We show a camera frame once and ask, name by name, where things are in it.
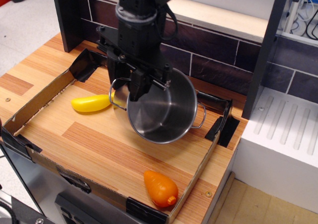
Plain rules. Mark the yellow plastic banana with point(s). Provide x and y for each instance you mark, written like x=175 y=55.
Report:
x=91 y=103

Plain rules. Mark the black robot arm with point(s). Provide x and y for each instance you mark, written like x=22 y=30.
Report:
x=148 y=10

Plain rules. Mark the cardboard fence with black tape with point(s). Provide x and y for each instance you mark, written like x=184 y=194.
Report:
x=88 y=169

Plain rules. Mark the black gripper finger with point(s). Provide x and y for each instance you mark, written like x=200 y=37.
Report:
x=139 y=85
x=117 y=70

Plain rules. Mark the orange plastic carrot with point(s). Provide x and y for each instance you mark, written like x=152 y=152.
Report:
x=162 y=190

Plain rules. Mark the white dish drainer sink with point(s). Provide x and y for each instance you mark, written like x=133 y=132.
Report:
x=285 y=124

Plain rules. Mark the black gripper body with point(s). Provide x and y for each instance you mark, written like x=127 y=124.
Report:
x=137 y=43

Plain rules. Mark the grey shelf post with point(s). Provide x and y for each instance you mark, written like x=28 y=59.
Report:
x=263 y=57

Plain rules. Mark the metal pot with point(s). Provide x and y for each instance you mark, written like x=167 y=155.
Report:
x=159 y=116

